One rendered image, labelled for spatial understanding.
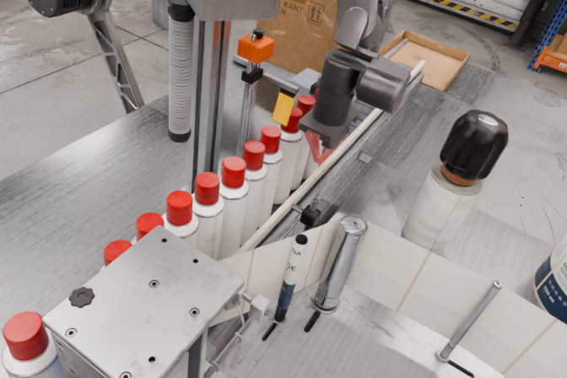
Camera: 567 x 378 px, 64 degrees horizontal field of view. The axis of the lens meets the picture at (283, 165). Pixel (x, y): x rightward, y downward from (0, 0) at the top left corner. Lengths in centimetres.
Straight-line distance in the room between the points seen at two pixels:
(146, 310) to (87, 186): 60
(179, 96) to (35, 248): 40
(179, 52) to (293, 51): 79
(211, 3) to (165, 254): 28
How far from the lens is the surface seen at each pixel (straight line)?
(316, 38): 133
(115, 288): 44
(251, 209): 75
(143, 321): 42
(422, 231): 83
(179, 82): 64
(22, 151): 248
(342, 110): 72
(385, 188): 101
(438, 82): 164
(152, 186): 98
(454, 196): 77
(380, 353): 75
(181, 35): 61
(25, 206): 98
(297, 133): 80
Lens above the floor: 150
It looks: 39 degrees down
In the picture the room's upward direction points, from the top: 12 degrees clockwise
